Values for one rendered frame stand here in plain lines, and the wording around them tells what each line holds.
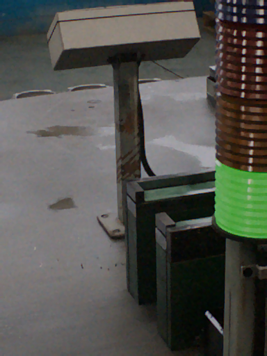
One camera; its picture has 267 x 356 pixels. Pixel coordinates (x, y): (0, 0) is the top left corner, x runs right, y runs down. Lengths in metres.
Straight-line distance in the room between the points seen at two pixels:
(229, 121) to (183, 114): 1.09
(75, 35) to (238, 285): 0.53
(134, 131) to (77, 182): 0.23
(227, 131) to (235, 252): 0.09
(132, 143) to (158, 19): 0.16
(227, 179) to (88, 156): 0.88
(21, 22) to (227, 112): 6.00
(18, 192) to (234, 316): 0.73
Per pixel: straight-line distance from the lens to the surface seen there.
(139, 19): 1.08
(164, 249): 0.86
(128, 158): 1.13
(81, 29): 1.06
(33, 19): 6.55
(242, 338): 0.62
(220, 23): 0.54
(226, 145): 0.56
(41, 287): 1.03
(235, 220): 0.57
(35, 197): 1.28
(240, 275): 0.59
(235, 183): 0.56
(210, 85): 1.71
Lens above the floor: 1.26
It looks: 20 degrees down
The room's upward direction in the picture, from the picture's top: 2 degrees counter-clockwise
